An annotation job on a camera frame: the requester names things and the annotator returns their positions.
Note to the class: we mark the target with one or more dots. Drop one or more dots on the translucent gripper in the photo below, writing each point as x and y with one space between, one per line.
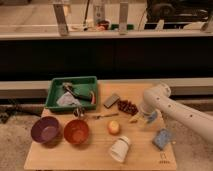
143 121

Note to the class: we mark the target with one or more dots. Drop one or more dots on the yellow banana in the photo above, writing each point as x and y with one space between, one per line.
135 118

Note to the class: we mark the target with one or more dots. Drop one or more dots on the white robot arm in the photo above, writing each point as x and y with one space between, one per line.
158 97

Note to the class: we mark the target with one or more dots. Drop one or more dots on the red bowl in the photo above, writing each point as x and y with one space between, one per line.
76 132

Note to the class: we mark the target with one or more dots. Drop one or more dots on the purple bowl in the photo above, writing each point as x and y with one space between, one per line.
46 130

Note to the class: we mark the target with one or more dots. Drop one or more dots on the blue cup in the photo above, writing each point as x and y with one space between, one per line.
152 117

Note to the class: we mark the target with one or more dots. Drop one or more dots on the blue sponge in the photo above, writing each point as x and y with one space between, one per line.
162 138

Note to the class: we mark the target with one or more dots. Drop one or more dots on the red grapes bunch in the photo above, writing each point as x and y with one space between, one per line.
127 107

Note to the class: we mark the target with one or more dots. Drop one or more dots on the yellow red apple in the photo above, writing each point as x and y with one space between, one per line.
113 127

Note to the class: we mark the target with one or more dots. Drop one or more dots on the grey rectangular block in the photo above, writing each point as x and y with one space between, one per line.
111 100

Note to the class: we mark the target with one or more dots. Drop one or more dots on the white cup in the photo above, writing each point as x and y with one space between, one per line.
118 151

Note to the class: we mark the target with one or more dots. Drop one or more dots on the metal fork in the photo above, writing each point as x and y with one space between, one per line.
106 115

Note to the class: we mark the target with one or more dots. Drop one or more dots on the small dark metal object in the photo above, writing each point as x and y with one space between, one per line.
79 112

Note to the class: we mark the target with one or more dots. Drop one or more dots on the grey cloth in tray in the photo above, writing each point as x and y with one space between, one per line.
68 99

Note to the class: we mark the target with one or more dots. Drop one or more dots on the green plastic tray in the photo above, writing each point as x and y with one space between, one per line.
56 91

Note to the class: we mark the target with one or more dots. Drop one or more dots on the dark green tool in tray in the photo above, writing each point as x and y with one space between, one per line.
79 92

